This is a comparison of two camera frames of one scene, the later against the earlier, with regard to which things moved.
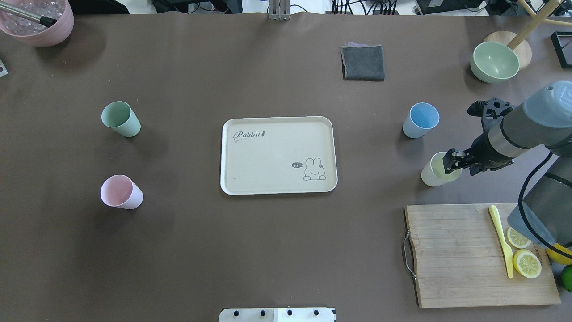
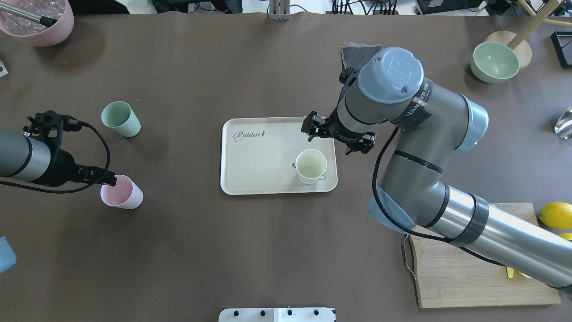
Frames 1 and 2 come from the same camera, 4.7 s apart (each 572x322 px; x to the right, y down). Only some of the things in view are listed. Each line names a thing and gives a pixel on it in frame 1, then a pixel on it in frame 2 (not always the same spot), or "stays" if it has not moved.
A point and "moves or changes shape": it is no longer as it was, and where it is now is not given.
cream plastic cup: [434, 174] moves or changes shape
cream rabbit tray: [278, 155] stays
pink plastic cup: [120, 191] stays
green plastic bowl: [493, 62] stays
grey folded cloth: [361, 61] stays
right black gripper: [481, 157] to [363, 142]
